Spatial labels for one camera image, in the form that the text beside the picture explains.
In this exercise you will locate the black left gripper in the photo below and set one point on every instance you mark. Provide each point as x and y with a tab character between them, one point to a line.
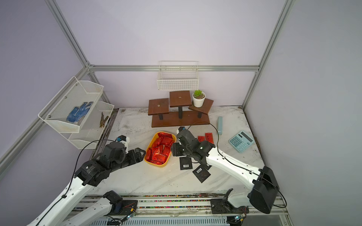
135	160

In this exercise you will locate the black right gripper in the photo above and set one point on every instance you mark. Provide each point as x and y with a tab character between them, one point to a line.
177	150

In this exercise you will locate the red tea bag packet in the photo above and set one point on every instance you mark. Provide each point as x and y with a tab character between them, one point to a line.
201	138
209	138

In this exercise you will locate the black tea bag packet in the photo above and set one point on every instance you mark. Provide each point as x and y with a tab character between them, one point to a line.
201	173
186	163

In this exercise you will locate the yellow plastic storage box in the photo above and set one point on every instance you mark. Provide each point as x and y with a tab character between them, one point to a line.
159	149

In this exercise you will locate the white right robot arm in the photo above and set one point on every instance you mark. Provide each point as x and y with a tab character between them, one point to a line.
261	182

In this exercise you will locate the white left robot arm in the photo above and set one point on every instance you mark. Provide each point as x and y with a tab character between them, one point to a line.
86	179

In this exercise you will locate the brown wooden tiered stand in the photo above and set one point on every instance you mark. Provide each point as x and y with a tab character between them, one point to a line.
178	110

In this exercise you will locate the pale green eraser block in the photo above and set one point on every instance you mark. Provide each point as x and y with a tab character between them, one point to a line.
220	125

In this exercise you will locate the lower white mesh shelf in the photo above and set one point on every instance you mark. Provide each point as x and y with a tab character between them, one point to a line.
91	129

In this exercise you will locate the white mesh shelf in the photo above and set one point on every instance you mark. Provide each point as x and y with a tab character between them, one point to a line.
91	129
75	93

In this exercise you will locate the brown twig bundle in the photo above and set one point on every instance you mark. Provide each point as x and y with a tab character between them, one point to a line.
103	120

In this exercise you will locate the white potted green plant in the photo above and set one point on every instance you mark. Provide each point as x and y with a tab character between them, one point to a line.
198	98

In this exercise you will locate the teal calculator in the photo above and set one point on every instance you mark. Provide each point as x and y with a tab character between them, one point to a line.
242	141

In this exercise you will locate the blue dotted work glove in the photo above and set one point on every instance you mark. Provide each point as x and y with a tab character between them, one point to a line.
79	112

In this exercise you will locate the upper white mesh shelf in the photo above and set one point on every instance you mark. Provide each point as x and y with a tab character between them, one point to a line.
75	93

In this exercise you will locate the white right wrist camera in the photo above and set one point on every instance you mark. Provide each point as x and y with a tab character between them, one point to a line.
180	129

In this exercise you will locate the white wire wall basket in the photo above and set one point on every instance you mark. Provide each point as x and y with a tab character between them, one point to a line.
178	75

